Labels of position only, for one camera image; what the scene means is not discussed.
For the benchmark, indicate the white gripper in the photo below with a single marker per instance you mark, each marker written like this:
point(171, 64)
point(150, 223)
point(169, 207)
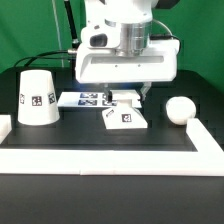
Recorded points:
point(157, 63)

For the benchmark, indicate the white marker sheet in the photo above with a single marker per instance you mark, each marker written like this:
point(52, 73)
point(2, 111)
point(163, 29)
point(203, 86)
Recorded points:
point(98, 99)

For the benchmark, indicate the white lamp shade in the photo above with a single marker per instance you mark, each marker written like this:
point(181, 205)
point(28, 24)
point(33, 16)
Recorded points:
point(37, 103)

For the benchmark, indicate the white lamp base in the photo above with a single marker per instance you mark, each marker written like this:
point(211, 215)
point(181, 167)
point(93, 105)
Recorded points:
point(124, 115)

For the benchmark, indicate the white lamp bulb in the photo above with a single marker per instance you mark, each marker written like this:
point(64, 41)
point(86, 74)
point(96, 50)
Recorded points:
point(180, 109)

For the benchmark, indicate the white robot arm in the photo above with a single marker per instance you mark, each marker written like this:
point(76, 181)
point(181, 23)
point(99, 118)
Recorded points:
point(116, 45)

